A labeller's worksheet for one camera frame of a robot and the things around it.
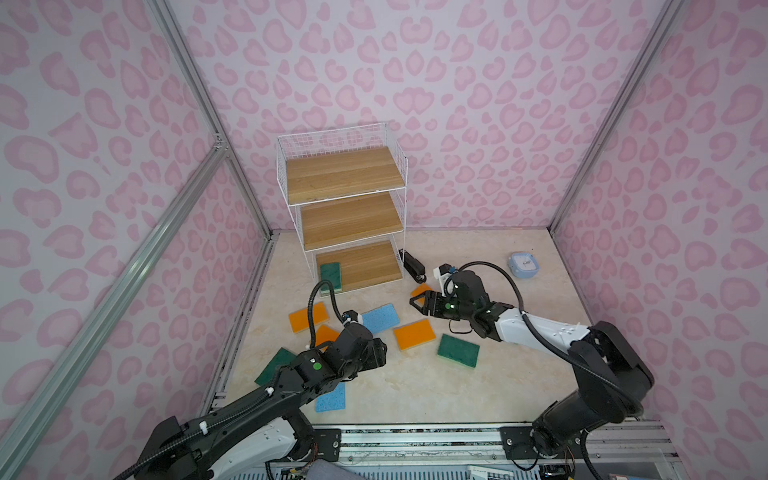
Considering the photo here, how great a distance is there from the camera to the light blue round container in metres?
1.06

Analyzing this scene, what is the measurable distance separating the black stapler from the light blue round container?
0.32 metres

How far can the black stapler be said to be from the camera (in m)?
1.05
